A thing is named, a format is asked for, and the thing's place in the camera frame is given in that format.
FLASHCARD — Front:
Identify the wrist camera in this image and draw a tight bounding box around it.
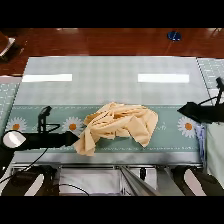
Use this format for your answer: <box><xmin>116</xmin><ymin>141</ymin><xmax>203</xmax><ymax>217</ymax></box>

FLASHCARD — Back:
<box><xmin>199</xmin><ymin>76</ymin><xmax>224</xmax><ymax>108</ymax></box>
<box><xmin>36</xmin><ymin>105</ymin><xmax>62</xmax><ymax>134</ymax></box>

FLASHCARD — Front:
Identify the blue round object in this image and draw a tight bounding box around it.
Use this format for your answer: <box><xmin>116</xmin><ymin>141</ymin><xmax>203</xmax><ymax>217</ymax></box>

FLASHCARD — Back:
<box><xmin>166</xmin><ymin>30</ymin><xmax>183</xmax><ymax>43</ymax></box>

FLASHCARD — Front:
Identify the silver frame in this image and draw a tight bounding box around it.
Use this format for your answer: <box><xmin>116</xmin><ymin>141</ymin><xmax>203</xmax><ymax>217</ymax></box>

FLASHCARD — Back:
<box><xmin>9</xmin><ymin>161</ymin><xmax>205</xmax><ymax>197</ymax></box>

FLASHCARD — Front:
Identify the blue and white garment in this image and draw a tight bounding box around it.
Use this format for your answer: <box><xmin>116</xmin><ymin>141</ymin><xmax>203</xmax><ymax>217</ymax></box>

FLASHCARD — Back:
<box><xmin>194</xmin><ymin>123</ymin><xmax>208</xmax><ymax>165</ymax></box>

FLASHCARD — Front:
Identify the black cable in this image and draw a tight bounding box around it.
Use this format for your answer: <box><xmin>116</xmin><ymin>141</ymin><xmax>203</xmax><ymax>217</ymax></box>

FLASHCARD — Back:
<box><xmin>0</xmin><ymin>147</ymin><xmax>49</xmax><ymax>185</ymax></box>
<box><xmin>57</xmin><ymin>182</ymin><xmax>90</xmax><ymax>197</ymax></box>

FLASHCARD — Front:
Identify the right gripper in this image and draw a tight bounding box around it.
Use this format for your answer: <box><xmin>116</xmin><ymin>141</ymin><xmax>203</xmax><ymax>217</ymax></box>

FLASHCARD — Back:
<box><xmin>177</xmin><ymin>101</ymin><xmax>218</xmax><ymax>124</ymax></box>

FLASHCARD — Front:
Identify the pale yellow shirt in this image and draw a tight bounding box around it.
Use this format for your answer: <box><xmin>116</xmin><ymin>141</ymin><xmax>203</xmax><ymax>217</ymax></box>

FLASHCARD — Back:
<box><xmin>72</xmin><ymin>101</ymin><xmax>160</xmax><ymax>157</ymax></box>

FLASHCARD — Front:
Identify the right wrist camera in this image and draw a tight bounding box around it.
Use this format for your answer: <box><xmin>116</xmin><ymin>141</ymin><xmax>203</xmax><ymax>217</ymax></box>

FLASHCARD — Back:
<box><xmin>199</xmin><ymin>76</ymin><xmax>224</xmax><ymax>108</ymax></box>

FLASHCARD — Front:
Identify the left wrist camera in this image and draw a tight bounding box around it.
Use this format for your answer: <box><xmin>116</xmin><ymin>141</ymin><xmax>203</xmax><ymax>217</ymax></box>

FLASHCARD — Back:
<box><xmin>36</xmin><ymin>105</ymin><xmax>62</xmax><ymax>134</ymax></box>

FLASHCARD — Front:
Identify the pale green garment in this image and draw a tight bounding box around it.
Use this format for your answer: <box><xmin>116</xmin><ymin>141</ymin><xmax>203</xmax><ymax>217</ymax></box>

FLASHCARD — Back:
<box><xmin>205</xmin><ymin>122</ymin><xmax>224</xmax><ymax>188</ymax></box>

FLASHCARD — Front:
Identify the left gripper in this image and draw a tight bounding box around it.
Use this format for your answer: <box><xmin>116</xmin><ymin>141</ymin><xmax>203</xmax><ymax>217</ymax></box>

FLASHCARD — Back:
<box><xmin>54</xmin><ymin>130</ymin><xmax>81</xmax><ymax>148</ymax></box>

